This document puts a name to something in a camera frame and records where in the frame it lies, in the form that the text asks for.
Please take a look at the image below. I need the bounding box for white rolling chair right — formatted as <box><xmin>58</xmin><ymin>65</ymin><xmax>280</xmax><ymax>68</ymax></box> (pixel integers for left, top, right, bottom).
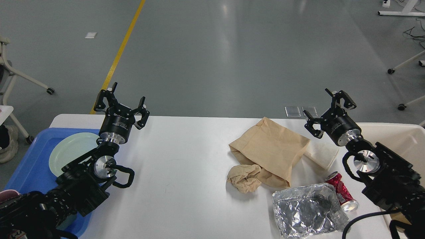
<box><xmin>387</xmin><ymin>50</ymin><xmax>425</xmax><ymax>111</ymax></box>

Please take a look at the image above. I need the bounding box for brown paper bag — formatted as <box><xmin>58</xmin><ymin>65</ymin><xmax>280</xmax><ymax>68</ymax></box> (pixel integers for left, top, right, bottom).
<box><xmin>229</xmin><ymin>117</ymin><xmax>310</xmax><ymax>189</ymax></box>

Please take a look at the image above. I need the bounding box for crumpled aluminium foil tray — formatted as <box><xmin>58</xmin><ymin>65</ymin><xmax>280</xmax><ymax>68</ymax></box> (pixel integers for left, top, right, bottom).
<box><xmin>272</xmin><ymin>183</ymin><xmax>349</xmax><ymax>239</ymax></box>

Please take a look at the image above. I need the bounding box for white rolling chair left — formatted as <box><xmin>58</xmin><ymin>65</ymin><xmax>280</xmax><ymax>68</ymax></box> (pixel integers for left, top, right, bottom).
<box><xmin>0</xmin><ymin>36</ymin><xmax>55</xmax><ymax>95</ymax></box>

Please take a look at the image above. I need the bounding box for pink mug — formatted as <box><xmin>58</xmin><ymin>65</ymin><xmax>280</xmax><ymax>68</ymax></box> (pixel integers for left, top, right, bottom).
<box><xmin>0</xmin><ymin>189</ymin><xmax>20</xmax><ymax>203</ymax></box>

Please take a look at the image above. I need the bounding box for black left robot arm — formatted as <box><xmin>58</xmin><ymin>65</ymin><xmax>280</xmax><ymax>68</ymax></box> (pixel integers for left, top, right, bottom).
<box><xmin>1</xmin><ymin>83</ymin><xmax>150</xmax><ymax>239</ymax></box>

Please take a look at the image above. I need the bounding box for light green plate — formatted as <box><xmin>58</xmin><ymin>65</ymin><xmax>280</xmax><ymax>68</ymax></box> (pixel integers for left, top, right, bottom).
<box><xmin>48</xmin><ymin>132</ymin><xmax>98</xmax><ymax>177</ymax></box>

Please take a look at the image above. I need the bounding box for blue plastic tray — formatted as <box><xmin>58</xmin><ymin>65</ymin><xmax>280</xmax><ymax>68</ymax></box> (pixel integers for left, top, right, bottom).
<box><xmin>1</xmin><ymin>128</ymin><xmax>115</xmax><ymax>239</ymax></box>

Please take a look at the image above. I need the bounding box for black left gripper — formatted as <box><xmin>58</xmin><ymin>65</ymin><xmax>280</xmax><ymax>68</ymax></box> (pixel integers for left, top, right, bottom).
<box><xmin>94</xmin><ymin>83</ymin><xmax>150</xmax><ymax>145</ymax></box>

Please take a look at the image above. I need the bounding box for brown paper ball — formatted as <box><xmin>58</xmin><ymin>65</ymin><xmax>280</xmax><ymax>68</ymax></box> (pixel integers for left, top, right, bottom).
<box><xmin>226</xmin><ymin>164</ymin><xmax>262</xmax><ymax>194</ymax></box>

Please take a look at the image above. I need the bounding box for white paper cup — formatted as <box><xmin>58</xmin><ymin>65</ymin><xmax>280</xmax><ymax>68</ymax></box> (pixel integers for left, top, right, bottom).
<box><xmin>304</xmin><ymin>141</ymin><xmax>339</xmax><ymax>170</ymax></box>

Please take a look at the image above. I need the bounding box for red snack wrapper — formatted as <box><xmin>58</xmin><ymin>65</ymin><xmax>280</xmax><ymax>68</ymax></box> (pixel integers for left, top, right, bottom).
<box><xmin>325</xmin><ymin>171</ymin><xmax>359</xmax><ymax>212</ymax></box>

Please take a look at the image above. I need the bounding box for white sack on floor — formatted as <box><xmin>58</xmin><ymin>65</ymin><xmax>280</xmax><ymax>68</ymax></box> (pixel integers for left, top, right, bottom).
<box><xmin>0</xmin><ymin>124</ymin><xmax>18</xmax><ymax>164</ymax></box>

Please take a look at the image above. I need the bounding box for dark green mug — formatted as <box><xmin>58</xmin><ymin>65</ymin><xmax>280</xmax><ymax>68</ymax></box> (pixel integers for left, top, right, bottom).
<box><xmin>56</xmin><ymin>213</ymin><xmax>77</xmax><ymax>230</ymax></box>

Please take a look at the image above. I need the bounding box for white rolling chair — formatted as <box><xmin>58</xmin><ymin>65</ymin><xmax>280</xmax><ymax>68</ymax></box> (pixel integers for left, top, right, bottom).
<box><xmin>0</xmin><ymin>36</ymin><xmax>55</xmax><ymax>95</ymax></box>
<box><xmin>387</xmin><ymin>50</ymin><xmax>425</xmax><ymax>111</ymax></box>

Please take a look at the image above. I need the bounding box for small clear floor plate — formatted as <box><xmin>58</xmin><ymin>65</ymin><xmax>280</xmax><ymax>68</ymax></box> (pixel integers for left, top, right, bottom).
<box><xmin>285</xmin><ymin>106</ymin><xmax>301</xmax><ymax>118</ymax></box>

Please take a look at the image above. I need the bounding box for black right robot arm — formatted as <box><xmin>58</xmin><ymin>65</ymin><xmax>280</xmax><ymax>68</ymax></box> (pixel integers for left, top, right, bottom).
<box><xmin>303</xmin><ymin>88</ymin><xmax>425</xmax><ymax>239</ymax></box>

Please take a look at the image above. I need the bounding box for white table base far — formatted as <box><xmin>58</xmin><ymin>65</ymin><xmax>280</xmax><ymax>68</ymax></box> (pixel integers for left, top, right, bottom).
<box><xmin>377</xmin><ymin>0</ymin><xmax>425</xmax><ymax>18</ymax></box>

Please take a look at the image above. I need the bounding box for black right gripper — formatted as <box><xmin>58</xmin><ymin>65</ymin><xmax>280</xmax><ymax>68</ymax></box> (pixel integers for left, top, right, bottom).
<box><xmin>303</xmin><ymin>88</ymin><xmax>362</xmax><ymax>147</ymax></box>

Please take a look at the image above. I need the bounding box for beige plastic bin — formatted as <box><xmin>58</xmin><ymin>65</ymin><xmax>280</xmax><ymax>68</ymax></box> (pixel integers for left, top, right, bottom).
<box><xmin>347</xmin><ymin>123</ymin><xmax>425</xmax><ymax>239</ymax></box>

